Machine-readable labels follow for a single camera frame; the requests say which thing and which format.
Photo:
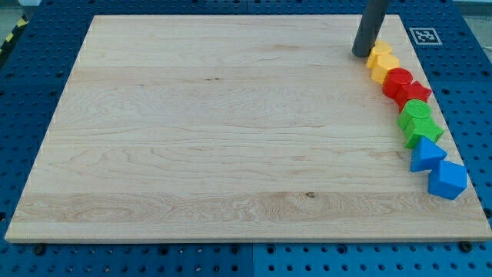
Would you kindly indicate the blue triangle block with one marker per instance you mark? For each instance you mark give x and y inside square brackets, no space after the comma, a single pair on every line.
[426,155]

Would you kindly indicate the black bolt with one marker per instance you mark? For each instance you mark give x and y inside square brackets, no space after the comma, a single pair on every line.
[38,249]
[465,246]

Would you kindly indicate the black bolt left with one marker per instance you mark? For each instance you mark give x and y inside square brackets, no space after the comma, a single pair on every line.
[38,249]

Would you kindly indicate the red star block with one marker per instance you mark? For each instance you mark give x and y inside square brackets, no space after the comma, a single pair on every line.
[414,90]

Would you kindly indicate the green hexagon block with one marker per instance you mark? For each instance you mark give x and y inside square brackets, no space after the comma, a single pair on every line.
[413,108]

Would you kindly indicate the light wooden board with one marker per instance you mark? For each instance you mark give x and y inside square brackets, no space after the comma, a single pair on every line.
[229,128]

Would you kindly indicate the black bolt right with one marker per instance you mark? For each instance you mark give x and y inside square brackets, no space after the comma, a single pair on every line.
[465,246]

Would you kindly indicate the green star block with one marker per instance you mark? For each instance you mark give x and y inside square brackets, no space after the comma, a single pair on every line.
[421,127]

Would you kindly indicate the yellow heart block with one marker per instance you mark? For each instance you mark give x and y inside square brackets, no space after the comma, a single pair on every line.
[380,47]

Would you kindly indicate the blue cube block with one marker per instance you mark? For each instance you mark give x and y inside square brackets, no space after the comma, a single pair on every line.
[447,180]

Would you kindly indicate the white fiducial marker tag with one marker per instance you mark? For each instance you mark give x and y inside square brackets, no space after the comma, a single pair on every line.
[425,36]

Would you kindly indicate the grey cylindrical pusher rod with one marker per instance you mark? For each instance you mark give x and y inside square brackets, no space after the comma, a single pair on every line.
[369,27]

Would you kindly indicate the red cylinder block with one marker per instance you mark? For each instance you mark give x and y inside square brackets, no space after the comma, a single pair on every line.
[395,78]

